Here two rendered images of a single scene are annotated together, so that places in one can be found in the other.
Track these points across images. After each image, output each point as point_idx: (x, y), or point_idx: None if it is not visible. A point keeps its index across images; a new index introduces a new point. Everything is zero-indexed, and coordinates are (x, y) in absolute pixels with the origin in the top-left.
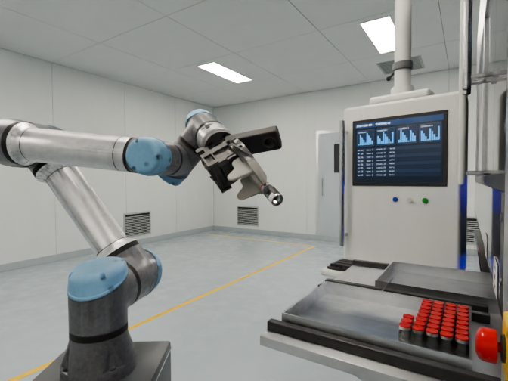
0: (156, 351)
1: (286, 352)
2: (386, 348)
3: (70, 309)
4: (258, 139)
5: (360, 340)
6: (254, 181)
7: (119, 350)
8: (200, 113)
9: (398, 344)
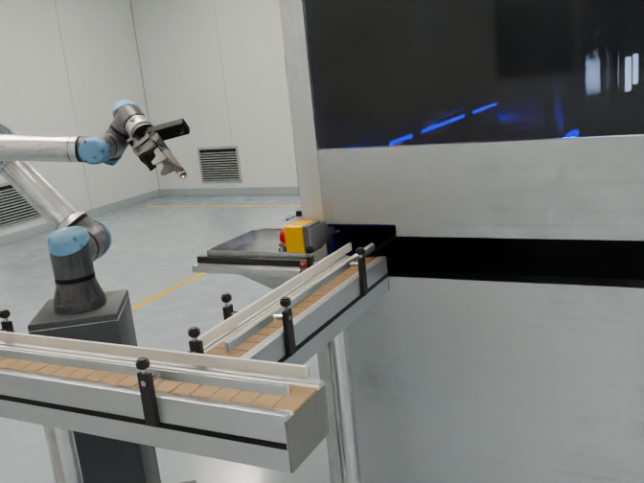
0: (118, 294)
1: (209, 272)
2: (267, 257)
3: (55, 263)
4: (171, 129)
5: (254, 256)
6: (171, 162)
7: (93, 287)
8: (125, 104)
9: (272, 253)
